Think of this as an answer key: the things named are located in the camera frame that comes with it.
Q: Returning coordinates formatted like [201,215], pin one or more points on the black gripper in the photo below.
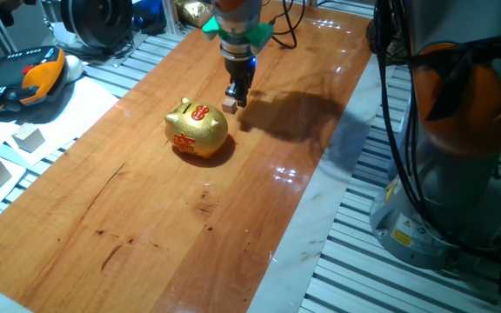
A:
[241,71]

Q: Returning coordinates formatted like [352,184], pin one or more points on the small wooden cube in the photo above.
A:
[229,106]

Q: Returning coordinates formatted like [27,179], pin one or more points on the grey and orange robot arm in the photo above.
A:
[463,108]

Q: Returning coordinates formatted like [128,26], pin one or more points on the white round object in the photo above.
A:
[74,67]

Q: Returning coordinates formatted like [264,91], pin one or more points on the person hand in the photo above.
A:
[9,4]

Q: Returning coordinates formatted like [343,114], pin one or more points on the golden piggy bank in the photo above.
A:
[198,130]

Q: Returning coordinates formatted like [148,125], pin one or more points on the gold foil bag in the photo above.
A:
[191,11]

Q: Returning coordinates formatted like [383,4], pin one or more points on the blue bag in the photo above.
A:
[150,17]

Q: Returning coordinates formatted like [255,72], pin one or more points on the wood grain table mat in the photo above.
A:
[146,195]

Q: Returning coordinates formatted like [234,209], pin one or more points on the black filament spool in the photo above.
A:
[98,19]

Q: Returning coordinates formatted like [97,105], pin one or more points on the white paper sheets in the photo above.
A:
[76,108]

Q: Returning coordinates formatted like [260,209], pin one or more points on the black orange teach pendant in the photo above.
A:
[20,78]

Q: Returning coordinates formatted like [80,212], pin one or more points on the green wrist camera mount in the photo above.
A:
[260,35]

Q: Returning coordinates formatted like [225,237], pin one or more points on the aluminium frame post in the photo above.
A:
[170,15]

